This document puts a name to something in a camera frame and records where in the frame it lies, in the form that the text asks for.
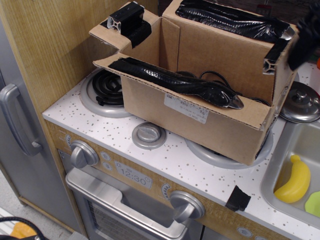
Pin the taped spoon on front flap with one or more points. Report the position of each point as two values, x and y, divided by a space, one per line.
213 92

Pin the taped aluminium profile left flap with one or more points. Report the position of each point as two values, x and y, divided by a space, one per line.
129 22

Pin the brown cardboard box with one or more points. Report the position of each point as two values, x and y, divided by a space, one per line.
179 44

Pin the grey right oven knob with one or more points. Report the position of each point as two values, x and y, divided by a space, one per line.
186 206

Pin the grey left oven knob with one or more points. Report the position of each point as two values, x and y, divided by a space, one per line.
82 155

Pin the taped spoon on back flap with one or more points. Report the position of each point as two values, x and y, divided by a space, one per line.
262 28

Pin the taped spoon on flap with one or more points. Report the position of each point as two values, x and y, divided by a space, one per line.
262 28
213 92

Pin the yellow toy banana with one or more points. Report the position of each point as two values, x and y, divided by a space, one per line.
297 185

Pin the orange object bottom left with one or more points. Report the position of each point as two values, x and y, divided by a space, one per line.
22 230

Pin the green toy piece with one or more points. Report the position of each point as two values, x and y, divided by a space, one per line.
312 205

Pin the taped aluminium profile right flap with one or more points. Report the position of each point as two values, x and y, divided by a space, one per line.
271 58

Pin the taped aluminium profile flap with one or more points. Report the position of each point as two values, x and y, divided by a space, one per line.
271 58
129 22

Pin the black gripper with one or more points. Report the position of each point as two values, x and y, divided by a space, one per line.
309 37

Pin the grey fridge door handle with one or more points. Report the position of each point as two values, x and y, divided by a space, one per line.
8 97

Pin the silver sink basin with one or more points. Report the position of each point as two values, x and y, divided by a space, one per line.
296 139

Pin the silver oven door handle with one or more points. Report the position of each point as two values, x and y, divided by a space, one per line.
107 217

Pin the black tape piece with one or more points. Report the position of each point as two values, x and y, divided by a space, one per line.
238 200

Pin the oven clock display panel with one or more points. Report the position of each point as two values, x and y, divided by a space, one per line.
134 175

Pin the grey oven knob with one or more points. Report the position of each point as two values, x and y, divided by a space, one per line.
186 206
82 155

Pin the black coil left burner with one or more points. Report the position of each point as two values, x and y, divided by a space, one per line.
101 93

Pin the grey round top knob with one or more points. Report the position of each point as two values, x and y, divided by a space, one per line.
148 136

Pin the steel pot lid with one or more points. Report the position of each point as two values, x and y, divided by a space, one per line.
302 104

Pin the grey toy fridge door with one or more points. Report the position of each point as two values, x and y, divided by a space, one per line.
34 179

